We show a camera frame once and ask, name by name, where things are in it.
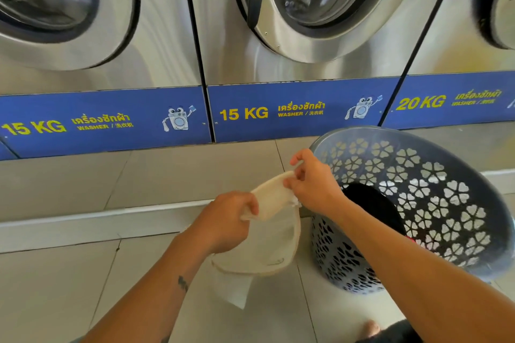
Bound person's right forearm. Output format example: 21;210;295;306
329;196;515;343

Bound round steel washer door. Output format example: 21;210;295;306
473;0;515;51
0;0;142;71
227;0;427;64

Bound person's blue denim shorts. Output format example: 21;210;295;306
356;319;423;343

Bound black garment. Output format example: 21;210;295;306
342;182;407;237

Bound grey plastic laundry basket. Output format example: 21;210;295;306
307;125;515;295

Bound person's left hand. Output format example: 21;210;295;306
189;191;260;255

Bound white mesh laundry bag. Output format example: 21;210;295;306
209;170;303;310

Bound person's right hand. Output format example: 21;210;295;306
283;148;349;217

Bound person's left forearm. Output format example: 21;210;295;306
80;230;218;343

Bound person's right foot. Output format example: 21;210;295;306
359;319;382;340

